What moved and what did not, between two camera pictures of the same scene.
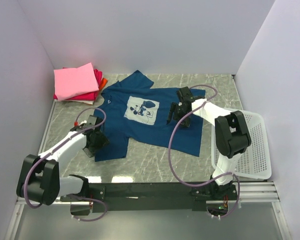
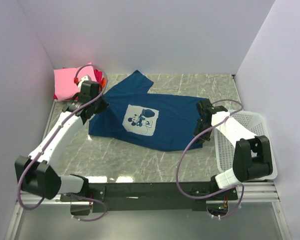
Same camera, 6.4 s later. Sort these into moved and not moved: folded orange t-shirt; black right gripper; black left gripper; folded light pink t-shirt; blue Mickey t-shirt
Moved: blue Mickey t-shirt; black left gripper; black right gripper
Not moved: folded orange t-shirt; folded light pink t-shirt
